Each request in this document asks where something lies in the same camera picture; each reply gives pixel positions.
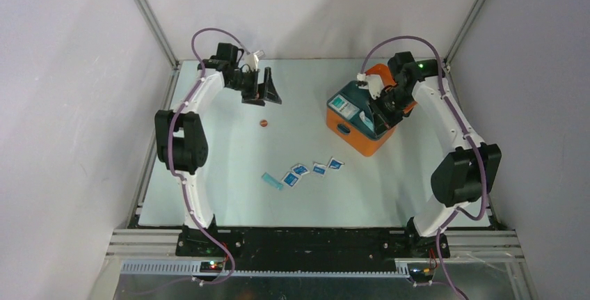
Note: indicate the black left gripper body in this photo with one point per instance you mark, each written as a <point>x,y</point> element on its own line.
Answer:
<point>246,83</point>

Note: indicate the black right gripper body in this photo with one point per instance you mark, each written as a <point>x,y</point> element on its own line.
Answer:
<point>389,106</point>

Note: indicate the dark teal divider tray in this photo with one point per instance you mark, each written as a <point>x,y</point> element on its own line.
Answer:
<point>353,129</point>

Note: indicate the teal white label packet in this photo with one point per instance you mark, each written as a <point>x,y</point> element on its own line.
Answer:
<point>343,107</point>

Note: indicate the blue white wipe sachet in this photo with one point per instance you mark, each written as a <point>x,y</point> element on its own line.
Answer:
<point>319,169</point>
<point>291,179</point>
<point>335,164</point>
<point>300,170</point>

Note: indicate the teal strip packet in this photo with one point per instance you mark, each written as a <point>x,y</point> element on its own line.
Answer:
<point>270,180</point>

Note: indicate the small teal tube packet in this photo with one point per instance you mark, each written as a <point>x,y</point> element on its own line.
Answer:
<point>367,121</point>

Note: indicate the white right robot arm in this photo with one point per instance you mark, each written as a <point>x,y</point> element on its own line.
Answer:
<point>469,165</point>

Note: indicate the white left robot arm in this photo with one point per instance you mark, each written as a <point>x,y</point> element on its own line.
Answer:
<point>181,141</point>

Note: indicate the orange plastic medicine box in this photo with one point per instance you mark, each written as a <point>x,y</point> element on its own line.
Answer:
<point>367,149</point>

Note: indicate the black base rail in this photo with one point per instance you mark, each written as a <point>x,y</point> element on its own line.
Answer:
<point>307,250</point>

